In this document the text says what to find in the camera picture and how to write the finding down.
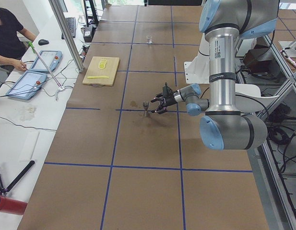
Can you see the blue teach pendant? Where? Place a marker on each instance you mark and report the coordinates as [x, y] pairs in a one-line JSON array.
[[51, 58], [27, 85]]

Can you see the yellow plastic knife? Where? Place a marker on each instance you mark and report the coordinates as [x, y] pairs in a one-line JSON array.
[[98, 77]]

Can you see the aluminium frame post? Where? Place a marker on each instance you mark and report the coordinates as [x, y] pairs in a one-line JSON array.
[[57, 10]]

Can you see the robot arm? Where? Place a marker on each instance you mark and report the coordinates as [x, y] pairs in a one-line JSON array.
[[223, 127]]

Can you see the black keyboard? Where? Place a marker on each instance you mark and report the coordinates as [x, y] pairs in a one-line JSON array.
[[71, 24]]

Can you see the black rod tool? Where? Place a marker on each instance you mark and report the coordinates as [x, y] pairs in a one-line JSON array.
[[19, 176]]

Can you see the white chair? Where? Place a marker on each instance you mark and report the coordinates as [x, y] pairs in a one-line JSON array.
[[248, 97]]

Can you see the red cylinder bottle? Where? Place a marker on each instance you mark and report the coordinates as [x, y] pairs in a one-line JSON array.
[[12, 206]]

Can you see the pink metal rod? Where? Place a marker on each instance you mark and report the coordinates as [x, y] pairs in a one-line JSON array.
[[61, 88]]

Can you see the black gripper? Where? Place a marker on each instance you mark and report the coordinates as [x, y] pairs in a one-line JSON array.
[[169, 99]]

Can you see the steel jigger measuring cup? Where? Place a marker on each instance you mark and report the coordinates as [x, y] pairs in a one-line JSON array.
[[145, 105]]

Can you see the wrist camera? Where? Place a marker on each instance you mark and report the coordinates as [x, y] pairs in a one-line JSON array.
[[167, 91]]

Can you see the far blue teach pendant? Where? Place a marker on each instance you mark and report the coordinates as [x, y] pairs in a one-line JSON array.
[[51, 58]]

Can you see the person in black shirt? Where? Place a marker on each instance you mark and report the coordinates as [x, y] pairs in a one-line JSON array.
[[11, 48]]

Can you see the black computer mouse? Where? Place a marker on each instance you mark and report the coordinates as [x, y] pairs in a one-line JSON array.
[[42, 42]]

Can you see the clear glass cup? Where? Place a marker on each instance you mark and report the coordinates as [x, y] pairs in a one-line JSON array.
[[149, 39]]

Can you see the near blue teach pendant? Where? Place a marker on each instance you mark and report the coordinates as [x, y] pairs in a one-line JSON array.
[[27, 85]]

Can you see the wooden cutting board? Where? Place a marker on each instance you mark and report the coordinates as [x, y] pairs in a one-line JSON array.
[[110, 70]]

